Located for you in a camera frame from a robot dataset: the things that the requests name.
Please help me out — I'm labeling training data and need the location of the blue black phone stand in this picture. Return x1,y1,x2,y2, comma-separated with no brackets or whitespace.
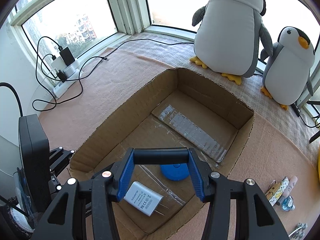
133,148,189,165

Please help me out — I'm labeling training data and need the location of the black cable on mat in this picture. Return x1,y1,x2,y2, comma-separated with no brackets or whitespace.
31,36,194,112

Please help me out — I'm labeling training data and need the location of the black power bank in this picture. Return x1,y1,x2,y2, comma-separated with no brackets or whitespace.
60,47,75,67

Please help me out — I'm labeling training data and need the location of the white gloved left hand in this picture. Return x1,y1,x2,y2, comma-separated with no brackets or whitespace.
10,168,36,235

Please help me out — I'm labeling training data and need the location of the blue round tape measure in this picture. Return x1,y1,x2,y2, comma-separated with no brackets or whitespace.
160,163,189,181

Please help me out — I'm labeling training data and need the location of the open cardboard box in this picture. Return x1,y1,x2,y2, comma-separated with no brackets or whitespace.
71,68,254,239

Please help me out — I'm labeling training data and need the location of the blue correction tape dispenser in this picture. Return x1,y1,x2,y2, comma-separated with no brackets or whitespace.
281,196,295,211

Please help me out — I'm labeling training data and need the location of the white power strip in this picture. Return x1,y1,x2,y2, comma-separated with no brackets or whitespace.
51,56,82,99

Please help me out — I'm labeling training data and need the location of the patterned white lighter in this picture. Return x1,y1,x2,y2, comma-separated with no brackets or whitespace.
269,177,289,206

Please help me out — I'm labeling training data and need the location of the white AC/DC power adapter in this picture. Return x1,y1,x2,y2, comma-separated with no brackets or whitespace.
124,181,168,217

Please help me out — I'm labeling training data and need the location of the pink bottle grey cap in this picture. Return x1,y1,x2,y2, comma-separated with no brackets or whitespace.
276,176,298,206

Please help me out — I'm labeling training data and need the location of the wooden clip with ring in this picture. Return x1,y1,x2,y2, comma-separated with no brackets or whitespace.
265,180,281,200

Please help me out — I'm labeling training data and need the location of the large plush penguin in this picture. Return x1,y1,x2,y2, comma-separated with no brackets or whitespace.
190,0,273,85

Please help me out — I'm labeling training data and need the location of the black tripod stand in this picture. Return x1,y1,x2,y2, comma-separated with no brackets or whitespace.
306,100,320,144

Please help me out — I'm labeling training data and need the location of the black camera box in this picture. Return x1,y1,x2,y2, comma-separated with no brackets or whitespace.
18,114,51,212

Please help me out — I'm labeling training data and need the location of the black inline cable controller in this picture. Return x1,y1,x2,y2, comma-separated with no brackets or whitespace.
291,103,300,117

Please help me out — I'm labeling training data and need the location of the small plush penguin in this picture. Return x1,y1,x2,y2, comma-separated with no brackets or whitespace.
260,26,315,110

